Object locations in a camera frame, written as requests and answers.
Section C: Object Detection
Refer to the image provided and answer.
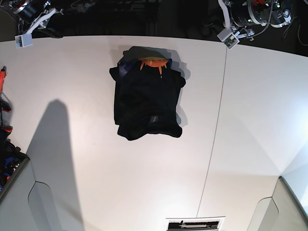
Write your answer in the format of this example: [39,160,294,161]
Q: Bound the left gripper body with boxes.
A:
[218,0,255,40]

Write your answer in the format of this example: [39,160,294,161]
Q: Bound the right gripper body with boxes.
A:
[18,7,64,35]

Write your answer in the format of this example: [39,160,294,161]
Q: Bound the black t-shirt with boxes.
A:
[109,46,186,141]

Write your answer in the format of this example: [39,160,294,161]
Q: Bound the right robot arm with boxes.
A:
[8,0,63,39]

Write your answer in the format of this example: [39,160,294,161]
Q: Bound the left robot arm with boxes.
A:
[218,0,293,42]

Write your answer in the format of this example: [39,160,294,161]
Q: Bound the red orange hand tool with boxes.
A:
[0,66,13,133]

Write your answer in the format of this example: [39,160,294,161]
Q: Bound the grey bin with clutter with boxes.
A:
[0,129,29,196]

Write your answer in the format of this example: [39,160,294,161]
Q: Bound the printed paper sheet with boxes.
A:
[165,217,226,231]

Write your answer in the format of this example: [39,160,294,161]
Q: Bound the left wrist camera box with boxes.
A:
[217,28,240,50]

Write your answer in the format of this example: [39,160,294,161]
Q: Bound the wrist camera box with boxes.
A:
[15,33,33,49]
[217,28,240,50]

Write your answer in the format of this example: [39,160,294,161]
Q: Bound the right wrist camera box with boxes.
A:
[15,33,33,49]

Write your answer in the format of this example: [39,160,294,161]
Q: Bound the grey coiled cable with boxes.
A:
[282,14,308,46]

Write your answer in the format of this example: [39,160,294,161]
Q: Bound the grey right table bracket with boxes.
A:
[247,177,308,231]

